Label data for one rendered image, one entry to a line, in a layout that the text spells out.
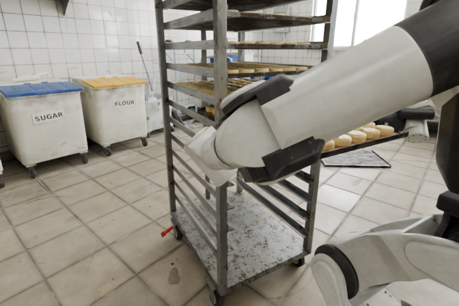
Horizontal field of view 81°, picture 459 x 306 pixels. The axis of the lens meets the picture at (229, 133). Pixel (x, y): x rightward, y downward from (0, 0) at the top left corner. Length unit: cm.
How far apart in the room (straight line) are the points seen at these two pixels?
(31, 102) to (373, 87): 254
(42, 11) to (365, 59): 323
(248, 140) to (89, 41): 322
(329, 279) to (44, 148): 242
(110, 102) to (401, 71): 272
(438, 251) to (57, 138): 263
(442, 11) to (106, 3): 346
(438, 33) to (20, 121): 261
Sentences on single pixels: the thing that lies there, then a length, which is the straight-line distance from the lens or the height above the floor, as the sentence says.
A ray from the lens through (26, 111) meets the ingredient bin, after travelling 267.
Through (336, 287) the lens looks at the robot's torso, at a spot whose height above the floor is 45.
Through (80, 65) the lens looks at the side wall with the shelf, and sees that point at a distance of 345.
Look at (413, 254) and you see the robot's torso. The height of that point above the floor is 66.
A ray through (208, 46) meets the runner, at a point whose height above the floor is 105.
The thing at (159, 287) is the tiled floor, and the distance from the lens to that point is 145.
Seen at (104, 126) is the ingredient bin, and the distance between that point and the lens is 291.
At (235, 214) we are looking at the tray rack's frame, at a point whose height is 15.
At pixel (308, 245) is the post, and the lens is 140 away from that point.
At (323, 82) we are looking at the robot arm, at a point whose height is 100.
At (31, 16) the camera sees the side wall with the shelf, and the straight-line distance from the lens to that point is 335.
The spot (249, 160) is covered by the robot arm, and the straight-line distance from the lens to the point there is 36.
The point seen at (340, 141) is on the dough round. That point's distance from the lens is 74.
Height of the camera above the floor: 104
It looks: 17 degrees down
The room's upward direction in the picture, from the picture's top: straight up
